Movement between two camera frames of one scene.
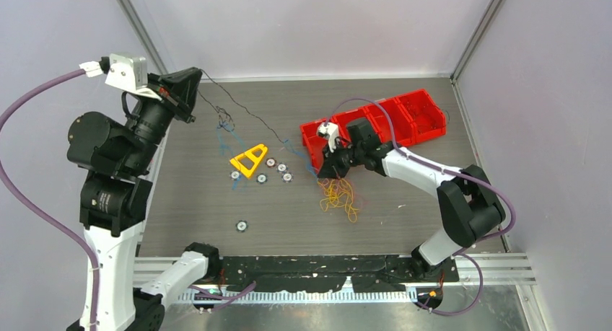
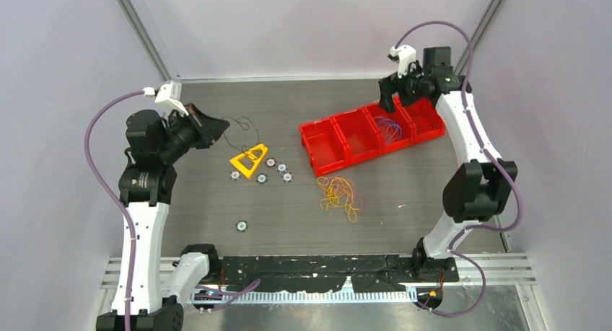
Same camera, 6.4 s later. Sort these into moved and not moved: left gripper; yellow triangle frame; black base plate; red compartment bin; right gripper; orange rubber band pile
Moved: right gripper; left gripper
Not moved: orange rubber band pile; yellow triangle frame; black base plate; red compartment bin
